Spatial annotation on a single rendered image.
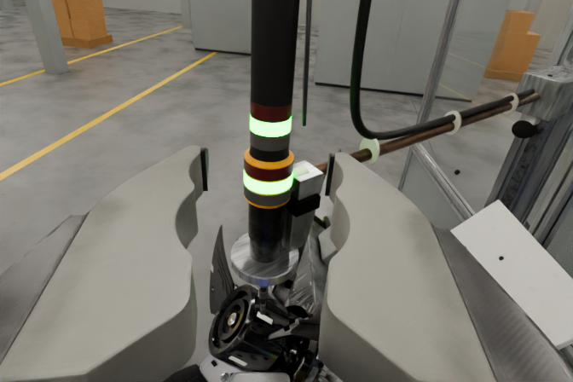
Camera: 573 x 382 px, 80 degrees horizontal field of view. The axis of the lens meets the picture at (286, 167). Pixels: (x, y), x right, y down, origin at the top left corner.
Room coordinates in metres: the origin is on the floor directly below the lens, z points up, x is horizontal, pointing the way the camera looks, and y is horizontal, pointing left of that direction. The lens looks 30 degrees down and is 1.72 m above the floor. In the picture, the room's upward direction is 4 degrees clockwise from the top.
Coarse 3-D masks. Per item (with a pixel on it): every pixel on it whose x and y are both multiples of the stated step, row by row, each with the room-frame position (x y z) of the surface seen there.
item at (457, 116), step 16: (368, 0) 0.31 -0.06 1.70; (368, 16) 0.32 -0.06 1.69; (352, 64) 0.32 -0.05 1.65; (352, 80) 0.32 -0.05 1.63; (352, 96) 0.32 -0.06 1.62; (512, 96) 0.55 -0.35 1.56; (352, 112) 0.32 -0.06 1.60; (464, 112) 0.46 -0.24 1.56; (416, 128) 0.39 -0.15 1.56; (368, 144) 0.34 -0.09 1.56; (368, 160) 0.34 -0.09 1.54
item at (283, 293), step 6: (294, 276) 0.47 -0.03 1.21; (282, 282) 0.42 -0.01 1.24; (288, 282) 0.43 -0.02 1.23; (276, 288) 0.40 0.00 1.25; (282, 288) 0.42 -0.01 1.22; (288, 288) 0.42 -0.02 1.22; (276, 294) 0.40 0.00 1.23; (282, 294) 0.42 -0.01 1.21; (288, 294) 0.44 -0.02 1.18; (282, 300) 0.42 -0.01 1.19; (282, 336) 0.30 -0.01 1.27; (288, 336) 0.29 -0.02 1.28; (294, 336) 0.29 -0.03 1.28
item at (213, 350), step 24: (240, 288) 0.40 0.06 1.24; (240, 312) 0.35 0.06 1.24; (288, 312) 0.41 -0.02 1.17; (216, 336) 0.34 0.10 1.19; (240, 336) 0.31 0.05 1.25; (264, 336) 0.32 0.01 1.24; (240, 360) 0.30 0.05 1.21; (264, 360) 0.30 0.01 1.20; (288, 360) 0.32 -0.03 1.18; (312, 360) 0.32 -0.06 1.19
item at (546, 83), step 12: (528, 72) 0.64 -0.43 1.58; (540, 72) 0.65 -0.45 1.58; (552, 72) 0.66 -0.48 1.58; (564, 72) 0.66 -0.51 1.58; (528, 84) 0.63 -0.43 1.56; (540, 84) 0.62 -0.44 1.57; (552, 84) 0.60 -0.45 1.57; (564, 84) 0.59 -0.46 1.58; (540, 96) 0.61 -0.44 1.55; (552, 96) 0.60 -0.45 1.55; (564, 96) 0.60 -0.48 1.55; (528, 108) 0.62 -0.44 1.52; (540, 108) 0.60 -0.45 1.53; (552, 108) 0.59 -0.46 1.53; (564, 108) 0.62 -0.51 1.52
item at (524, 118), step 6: (522, 114) 0.63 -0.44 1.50; (522, 120) 0.63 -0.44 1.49; (528, 120) 0.62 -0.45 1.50; (534, 120) 0.61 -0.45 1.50; (540, 120) 0.63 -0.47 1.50; (516, 126) 0.62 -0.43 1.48; (522, 126) 0.61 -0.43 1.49; (528, 126) 0.61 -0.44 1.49; (534, 126) 0.61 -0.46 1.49; (516, 132) 0.61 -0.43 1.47; (522, 132) 0.60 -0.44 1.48; (528, 132) 0.60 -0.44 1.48; (534, 132) 0.61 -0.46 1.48
